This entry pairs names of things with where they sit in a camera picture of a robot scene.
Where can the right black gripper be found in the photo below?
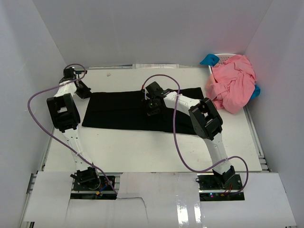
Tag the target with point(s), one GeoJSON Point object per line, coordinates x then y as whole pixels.
{"type": "Point", "coordinates": [150, 112]}

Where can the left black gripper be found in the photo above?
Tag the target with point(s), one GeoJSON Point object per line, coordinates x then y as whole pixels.
{"type": "Point", "coordinates": [87, 92]}

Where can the black t shirt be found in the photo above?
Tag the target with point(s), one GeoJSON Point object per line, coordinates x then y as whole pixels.
{"type": "Point", "coordinates": [124, 111]}

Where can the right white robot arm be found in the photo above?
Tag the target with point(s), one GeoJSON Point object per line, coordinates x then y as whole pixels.
{"type": "Point", "coordinates": [206, 123]}

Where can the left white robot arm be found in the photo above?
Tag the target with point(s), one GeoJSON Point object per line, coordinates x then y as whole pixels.
{"type": "Point", "coordinates": [66, 118]}

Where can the black label sticker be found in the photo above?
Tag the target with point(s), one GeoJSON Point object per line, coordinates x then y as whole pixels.
{"type": "Point", "coordinates": [80, 72]}

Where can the printed paper at back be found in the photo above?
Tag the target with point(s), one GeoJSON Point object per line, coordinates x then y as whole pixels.
{"type": "Point", "coordinates": [155, 66]}

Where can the blue t shirt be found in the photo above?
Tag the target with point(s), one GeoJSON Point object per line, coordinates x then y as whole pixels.
{"type": "Point", "coordinates": [212, 60]}

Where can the pink t shirt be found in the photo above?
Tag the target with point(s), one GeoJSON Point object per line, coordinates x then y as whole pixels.
{"type": "Point", "coordinates": [231, 84]}

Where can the white perforated laundry basket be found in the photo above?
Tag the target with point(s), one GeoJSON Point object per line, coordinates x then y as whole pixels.
{"type": "Point", "coordinates": [222, 58]}

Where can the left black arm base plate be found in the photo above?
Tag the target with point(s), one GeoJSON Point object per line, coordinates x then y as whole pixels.
{"type": "Point", "coordinates": [88, 184]}

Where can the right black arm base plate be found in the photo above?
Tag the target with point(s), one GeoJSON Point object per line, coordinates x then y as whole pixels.
{"type": "Point", "coordinates": [211, 189]}

